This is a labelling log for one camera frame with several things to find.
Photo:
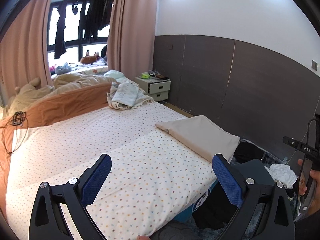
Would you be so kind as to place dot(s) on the brown plush toy at window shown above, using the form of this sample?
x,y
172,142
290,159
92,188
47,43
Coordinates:
x,y
89,59

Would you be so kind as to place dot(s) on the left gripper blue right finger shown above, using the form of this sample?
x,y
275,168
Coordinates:
x,y
275,221

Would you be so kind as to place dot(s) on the dark clothes hanging at window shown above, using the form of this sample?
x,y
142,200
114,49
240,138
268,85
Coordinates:
x,y
75,24

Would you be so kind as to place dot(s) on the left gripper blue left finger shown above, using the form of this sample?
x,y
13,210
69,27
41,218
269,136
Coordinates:
x,y
47,219

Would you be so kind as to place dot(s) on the crumpled pale fringed cloth pile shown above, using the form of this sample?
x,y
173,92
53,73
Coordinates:
x,y
127,95

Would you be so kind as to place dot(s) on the orange-brown blanket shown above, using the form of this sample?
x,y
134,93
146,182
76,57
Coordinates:
x,y
54,109

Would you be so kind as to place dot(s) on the dotted white bed sheet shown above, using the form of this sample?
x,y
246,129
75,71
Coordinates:
x,y
153,177

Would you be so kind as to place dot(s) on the white crumpled cloth on floor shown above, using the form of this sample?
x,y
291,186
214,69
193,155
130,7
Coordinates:
x,y
283,174

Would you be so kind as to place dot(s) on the right pink curtain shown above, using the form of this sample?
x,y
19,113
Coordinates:
x,y
131,39

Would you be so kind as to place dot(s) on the white two-drawer nightstand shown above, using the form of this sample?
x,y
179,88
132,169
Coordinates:
x,y
158,89

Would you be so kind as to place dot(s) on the person's right hand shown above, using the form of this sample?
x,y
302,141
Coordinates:
x,y
308,188

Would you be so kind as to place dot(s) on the beige plush bear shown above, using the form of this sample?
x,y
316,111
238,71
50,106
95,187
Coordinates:
x,y
27,95

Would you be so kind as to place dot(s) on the left pink curtain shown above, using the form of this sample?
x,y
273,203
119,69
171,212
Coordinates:
x,y
24,49

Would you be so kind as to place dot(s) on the green item on nightstand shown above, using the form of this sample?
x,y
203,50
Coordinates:
x,y
145,75

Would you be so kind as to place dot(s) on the pink curtain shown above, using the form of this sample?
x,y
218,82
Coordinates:
x,y
24,49
131,39

